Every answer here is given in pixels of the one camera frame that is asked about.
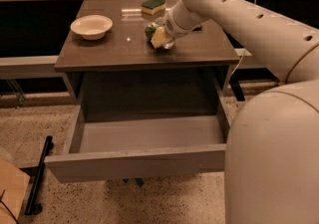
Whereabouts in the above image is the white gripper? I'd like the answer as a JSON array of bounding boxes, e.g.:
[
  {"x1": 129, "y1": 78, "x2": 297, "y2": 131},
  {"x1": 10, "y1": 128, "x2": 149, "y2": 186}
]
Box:
[{"x1": 151, "y1": 9, "x2": 193, "y2": 49}]

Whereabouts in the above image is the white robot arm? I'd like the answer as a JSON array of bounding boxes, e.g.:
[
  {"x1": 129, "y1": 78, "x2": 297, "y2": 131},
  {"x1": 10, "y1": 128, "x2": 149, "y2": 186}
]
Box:
[{"x1": 159, "y1": 0, "x2": 319, "y2": 224}]

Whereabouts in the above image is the brown cabinet with glossy top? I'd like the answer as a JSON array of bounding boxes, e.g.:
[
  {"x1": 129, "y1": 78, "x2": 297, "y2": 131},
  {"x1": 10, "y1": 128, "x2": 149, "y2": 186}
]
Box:
[{"x1": 55, "y1": 0, "x2": 238, "y2": 123}]

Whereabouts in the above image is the open grey top drawer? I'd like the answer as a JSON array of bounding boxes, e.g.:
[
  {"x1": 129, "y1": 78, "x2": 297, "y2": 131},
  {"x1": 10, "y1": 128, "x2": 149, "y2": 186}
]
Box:
[{"x1": 44, "y1": 74, "x2": 233, "y2": 184}]

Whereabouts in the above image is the green and yellow sponge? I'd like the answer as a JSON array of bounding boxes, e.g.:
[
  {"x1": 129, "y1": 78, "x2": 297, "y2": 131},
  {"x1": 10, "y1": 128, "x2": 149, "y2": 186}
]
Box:
[{"x1": 141, "y1": 0, "x2": 166, "y2": 15}]

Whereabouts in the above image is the white ceramic bowl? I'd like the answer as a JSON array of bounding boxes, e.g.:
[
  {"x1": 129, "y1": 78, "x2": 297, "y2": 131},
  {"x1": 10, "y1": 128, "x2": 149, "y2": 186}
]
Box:
[{"x1": 71, "y1": 15, "x2": 113, "y2": 41}]

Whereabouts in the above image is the black metal bar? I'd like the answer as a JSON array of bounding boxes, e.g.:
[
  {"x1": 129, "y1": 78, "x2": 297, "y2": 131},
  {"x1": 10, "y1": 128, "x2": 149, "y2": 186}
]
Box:
[{"x1": 25, "y1": 135, "x2": 54, "y2": 215}]

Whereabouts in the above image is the cardboard box on left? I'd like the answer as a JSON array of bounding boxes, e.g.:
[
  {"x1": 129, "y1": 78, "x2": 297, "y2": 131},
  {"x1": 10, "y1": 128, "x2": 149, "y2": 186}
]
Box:
[{"x1": 0, "y1": 157, "x2": 30, "y2": 224}]

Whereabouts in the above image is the white cable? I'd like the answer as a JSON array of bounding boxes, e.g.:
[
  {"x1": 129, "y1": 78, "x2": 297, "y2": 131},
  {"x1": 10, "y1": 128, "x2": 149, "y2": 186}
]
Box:
[{"x1": 230, "y1": 0, "x2": 258, "y2": 77}]

